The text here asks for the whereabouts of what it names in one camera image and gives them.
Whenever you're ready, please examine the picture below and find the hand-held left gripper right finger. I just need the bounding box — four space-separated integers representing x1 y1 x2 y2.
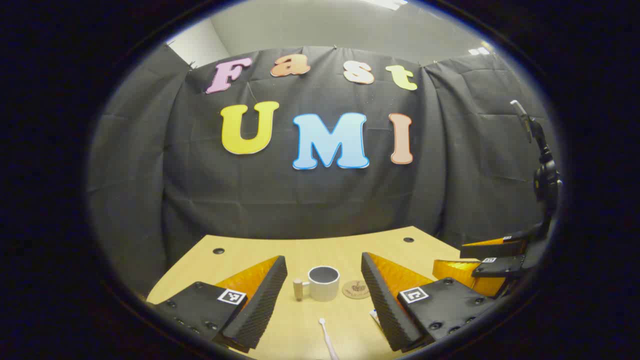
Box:
361 252 496 353

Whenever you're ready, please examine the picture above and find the round cork coaster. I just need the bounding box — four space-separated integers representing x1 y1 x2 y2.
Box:
342 280 371 300

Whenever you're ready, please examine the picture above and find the white cup with wooden handle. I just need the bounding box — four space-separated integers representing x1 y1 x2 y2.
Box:
293 265 341 302

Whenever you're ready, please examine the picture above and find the white toothbrush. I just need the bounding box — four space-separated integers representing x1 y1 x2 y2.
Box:
318 318 340 360

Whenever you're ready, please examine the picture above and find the light wooden desktop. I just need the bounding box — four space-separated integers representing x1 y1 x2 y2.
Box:
146 226 501 360

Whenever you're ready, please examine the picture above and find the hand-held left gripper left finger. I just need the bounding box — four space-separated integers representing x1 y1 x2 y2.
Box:
147 255 289 353

